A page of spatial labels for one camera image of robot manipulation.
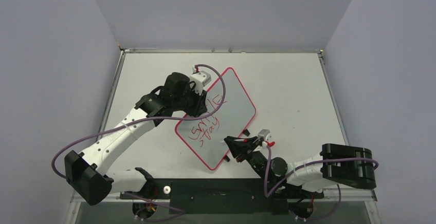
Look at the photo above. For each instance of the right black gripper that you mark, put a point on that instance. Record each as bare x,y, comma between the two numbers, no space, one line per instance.
250,148

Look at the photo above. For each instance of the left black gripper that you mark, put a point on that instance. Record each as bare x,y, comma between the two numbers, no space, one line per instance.
199,106

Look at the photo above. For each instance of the red capped whiteboard marker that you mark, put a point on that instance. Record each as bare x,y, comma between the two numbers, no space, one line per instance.
235,141

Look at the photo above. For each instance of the pink framed whiteboard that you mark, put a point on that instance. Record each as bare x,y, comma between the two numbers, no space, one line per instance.
205,137

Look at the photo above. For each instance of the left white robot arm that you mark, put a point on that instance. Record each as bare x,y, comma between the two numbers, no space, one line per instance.
88,171

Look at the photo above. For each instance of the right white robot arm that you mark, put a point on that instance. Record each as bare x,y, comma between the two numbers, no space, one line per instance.
335,164

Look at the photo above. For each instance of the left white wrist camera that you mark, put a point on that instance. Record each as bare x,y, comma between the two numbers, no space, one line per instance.
198,80

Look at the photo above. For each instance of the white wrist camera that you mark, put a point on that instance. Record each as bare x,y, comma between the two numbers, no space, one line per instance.
198,80
265,136

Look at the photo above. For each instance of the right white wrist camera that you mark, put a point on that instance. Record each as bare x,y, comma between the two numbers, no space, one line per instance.
265,136

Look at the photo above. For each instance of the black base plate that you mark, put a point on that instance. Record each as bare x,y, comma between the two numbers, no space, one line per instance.
222,196

